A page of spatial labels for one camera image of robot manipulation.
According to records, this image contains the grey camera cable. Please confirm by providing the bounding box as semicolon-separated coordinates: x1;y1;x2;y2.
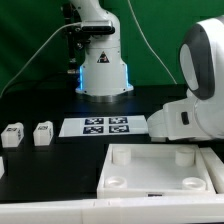
0;21;83;98

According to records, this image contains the white front rail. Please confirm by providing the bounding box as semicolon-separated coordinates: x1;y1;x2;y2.
0;194;224;224

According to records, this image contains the black cable on table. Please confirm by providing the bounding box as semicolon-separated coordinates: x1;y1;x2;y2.
0;77;81;101

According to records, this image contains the green backdrop curtain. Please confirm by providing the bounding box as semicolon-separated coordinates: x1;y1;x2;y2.
0;0;224;90

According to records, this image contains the white square tabletop part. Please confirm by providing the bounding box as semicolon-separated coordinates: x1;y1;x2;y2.
97;144;216;199

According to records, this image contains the white sheet with markers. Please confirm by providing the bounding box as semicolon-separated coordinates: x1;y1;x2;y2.
59;115;148;137

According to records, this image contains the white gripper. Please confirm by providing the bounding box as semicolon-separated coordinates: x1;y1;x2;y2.
147;99;211;141

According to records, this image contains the black camera stand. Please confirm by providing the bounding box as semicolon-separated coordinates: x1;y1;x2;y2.
61;3;89;75

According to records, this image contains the white block left edge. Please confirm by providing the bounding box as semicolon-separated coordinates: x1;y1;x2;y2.
0;157;5;179

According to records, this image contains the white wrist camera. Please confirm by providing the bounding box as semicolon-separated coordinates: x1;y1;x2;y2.
81;20;115;35

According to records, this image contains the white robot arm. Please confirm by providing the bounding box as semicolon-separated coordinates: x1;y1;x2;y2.
70;0;224;140

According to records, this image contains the white right obstacle wall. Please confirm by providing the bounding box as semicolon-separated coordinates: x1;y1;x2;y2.
201;147;224;194

